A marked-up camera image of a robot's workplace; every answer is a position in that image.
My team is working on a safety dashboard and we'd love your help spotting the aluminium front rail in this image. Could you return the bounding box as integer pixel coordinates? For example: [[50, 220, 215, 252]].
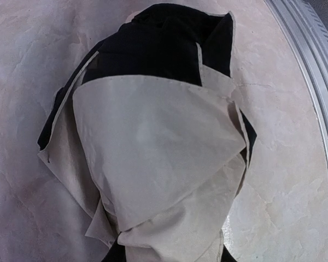
[[265, 0, 328, 262]]

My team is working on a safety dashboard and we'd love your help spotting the beige folding umbrella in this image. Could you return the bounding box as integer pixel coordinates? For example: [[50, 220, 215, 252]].
[[38, 3, 257, 261]]

